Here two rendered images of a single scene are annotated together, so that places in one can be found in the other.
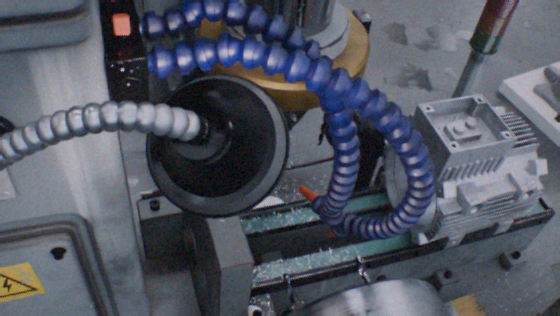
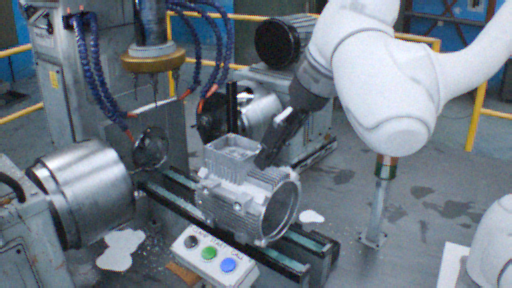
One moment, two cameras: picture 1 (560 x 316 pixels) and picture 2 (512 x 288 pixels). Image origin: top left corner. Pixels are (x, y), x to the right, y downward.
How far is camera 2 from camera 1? 1.10 m
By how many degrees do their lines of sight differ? 54
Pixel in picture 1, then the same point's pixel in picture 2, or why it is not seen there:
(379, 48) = (395, 191)
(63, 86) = (56, 18)
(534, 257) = not seen: outside the picture
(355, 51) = (151, 58)
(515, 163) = (252, 190)
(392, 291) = (101, 143)
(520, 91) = (449, 253)
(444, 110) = (245, 145)
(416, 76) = (393, 212)
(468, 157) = (214, 157)
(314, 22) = (140, 41)
